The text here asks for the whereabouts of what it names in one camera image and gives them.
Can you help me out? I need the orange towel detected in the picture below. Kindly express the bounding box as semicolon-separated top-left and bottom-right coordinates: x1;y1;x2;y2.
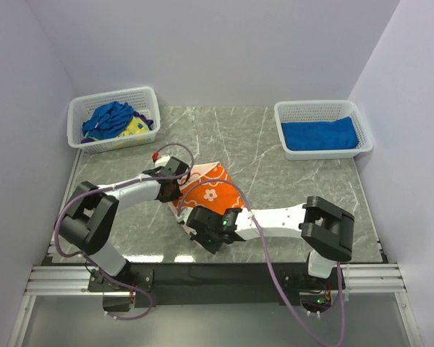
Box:
169;162;244;215

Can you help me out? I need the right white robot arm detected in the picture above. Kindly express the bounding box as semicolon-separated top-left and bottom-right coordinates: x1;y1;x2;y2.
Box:
176;196;354;288

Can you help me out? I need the white plastic basket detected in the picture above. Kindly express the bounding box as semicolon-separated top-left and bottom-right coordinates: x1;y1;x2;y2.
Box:
67;87;161;154
274;100;373;160

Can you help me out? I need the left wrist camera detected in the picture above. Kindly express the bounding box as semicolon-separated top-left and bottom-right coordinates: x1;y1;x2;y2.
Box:
152;152;171;168

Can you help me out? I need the blue towel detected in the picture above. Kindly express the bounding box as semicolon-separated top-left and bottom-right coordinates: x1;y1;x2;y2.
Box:
281;117;359;151
82;101;135;140

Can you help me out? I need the black base beam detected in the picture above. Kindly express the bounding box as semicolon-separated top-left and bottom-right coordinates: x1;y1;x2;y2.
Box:
88;262;328;309

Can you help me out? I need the left white plastic basket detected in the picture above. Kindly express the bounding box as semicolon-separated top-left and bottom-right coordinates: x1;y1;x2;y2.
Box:
67;87;161;154

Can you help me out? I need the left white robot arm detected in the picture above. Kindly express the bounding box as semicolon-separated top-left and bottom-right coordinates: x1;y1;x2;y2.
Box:
55;156;191;291

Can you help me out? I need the right white plastic basket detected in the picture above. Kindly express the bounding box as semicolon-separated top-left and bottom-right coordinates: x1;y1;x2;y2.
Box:
274;100;373;160

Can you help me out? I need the yellow patterned towel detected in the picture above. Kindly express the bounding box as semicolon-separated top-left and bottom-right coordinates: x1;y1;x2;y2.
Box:
118;116;150;137

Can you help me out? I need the purple towel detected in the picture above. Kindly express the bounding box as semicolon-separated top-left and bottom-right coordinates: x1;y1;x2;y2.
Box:
134;111;154;130

